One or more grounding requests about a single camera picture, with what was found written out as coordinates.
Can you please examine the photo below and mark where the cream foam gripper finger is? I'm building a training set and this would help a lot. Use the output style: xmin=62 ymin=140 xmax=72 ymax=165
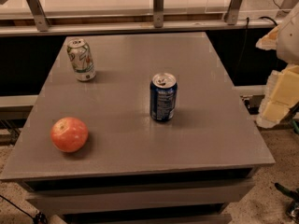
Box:
xmin=256 ymin=64 xmax=299 ymax=128
xmin=256 ymin=26 xmax=279 ymax=50

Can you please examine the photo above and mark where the blue pepsi can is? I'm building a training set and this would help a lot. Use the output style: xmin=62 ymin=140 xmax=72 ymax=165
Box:
xmin=149 ymin=73 xmax=178 ymax=122

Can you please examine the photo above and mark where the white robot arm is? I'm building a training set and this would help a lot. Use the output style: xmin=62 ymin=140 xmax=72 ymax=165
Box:
xmin=256 ymin=5 xmax=299 ymax=128

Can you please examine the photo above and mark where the white green soda can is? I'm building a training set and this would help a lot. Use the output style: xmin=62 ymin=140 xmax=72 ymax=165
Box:
xmin=67 ymin=38 xmax=96 ymax=81

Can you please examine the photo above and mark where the red apple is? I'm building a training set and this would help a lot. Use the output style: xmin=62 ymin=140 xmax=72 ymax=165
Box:
xmin=50 ymin=117 xmax=89 ymax=153

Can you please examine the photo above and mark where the grey drawer cabinet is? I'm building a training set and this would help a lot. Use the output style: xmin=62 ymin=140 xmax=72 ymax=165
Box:
xmin=1 ymin=33 xmax=274 ymax=224

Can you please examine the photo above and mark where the black cable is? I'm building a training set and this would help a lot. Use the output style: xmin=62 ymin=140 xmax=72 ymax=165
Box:
xmin=233 ymin=15 xmax=278 ymax=79

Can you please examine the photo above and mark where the metal rail frame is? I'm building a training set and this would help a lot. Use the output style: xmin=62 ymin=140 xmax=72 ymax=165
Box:
xmin=0 ymin=0 xmax=298 ymax=36

